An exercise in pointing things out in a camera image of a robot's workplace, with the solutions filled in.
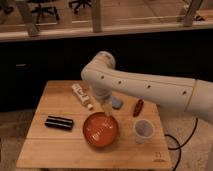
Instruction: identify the cream pusher tool tip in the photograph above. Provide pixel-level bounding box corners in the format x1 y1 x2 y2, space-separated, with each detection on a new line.
101 102 113 117

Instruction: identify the black striped eraser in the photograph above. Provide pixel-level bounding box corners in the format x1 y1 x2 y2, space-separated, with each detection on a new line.
45 116 74 130

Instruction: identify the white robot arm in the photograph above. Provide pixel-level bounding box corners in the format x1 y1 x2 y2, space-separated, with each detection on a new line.
81 51 213 125

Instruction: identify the blue sponge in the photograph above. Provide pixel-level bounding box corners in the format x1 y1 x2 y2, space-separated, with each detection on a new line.
112 97 123 109

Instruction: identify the orange red bowl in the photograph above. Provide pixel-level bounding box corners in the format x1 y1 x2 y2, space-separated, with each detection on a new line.
82 112 119 148

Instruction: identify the red chili pepper toy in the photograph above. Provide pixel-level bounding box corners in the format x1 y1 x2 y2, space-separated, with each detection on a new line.
133 99 144 117

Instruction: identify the white tube with cap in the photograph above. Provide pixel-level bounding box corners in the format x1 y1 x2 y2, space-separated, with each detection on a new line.
71 83 93 110

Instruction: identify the clear plastic cup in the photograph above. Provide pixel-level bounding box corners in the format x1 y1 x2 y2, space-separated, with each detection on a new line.
133 119 155 144

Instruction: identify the black power cable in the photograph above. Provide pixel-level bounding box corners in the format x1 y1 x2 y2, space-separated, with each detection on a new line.
164 117 199 171

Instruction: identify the grey metal post middle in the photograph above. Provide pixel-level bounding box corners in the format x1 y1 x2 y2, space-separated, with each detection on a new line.
91 0 101 33

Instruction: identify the grey metal post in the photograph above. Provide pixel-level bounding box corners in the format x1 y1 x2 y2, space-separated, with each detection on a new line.
15 0 39 37
183 0 203 27
91 0 101 33

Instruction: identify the grey metal post left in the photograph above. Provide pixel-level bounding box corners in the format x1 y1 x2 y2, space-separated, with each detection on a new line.
15 0 39 37

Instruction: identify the grey metal post right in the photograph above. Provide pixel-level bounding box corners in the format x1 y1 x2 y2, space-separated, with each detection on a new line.
183 0 203 27

